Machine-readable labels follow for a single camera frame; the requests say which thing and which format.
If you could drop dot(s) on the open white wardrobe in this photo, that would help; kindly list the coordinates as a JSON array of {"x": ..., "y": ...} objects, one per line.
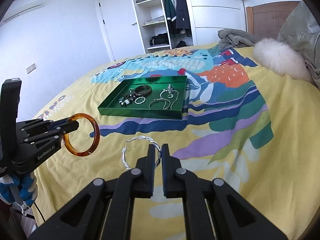
[{"x": 165, "y": 24}]

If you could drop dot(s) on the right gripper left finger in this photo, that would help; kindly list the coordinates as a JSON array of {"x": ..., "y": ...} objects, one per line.
[{"x": 103, "y": 209}]

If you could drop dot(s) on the white fluffy pillow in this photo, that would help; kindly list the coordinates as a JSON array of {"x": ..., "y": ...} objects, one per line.
[{"x": 281, "y": 59}]

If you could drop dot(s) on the grey crumpled garment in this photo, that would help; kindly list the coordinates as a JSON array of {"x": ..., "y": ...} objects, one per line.
[{"x": 235, "y": 38}]

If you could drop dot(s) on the folded black clothes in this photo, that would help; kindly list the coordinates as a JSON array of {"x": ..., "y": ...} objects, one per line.
[{"x": 159, "y": 39}]

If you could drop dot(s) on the amber translucent bangle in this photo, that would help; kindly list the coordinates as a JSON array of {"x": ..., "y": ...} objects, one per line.
[{"x": 78, "y": 143}]

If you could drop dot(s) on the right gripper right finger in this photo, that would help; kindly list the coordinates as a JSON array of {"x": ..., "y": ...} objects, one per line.
[{"x": 213, "y": 209}]

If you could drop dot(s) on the white air conditioner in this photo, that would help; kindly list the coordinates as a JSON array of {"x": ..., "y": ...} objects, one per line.
[{"x": 20, "y": 7}]

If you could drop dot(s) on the grey-green duvet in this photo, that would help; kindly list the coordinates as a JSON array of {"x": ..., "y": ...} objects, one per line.
[{"x": 301, "y": 31}]

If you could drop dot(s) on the small twisted silver hoop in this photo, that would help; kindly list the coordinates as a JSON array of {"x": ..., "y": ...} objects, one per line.
[{"x": 137, "y": 147}]

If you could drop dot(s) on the thin silver bangle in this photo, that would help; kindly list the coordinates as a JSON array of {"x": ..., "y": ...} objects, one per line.
[{"x": 160, "y": 103}]

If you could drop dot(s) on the yellow dinosaur bedspread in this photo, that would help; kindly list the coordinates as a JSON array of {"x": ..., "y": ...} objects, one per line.
[{"x": 241, "y": 122}]

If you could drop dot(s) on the wall light switch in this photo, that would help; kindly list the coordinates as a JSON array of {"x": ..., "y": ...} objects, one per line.
[{"x": 31, "y": 68}]

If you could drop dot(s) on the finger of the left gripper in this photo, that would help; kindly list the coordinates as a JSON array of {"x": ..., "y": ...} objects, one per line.
[
  {"x": 47, "y": 124},
  {"x": 40, "y": 135}
]

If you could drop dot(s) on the white door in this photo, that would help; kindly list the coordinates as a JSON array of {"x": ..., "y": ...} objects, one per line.
[{"x": 121, "y": 38}]

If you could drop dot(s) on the blue white gloved hand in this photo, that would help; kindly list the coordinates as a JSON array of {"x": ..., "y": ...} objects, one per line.
[{"x": 26, "y": 187}]

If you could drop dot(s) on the dark hanging jackets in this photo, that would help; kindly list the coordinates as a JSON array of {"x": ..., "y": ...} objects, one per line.
[{"x": 177, "y": 16}]

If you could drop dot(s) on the wooden headboard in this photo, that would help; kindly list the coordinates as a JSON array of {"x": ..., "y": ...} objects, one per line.
[{"x": 266, "y": 20}]

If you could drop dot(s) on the green metallic tray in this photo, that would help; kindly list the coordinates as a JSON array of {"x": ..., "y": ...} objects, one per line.
[{"x": 121, "y": 101}]

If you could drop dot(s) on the dark brown bangle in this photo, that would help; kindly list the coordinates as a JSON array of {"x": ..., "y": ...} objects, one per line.
[{"x": 142, "y": 90}]

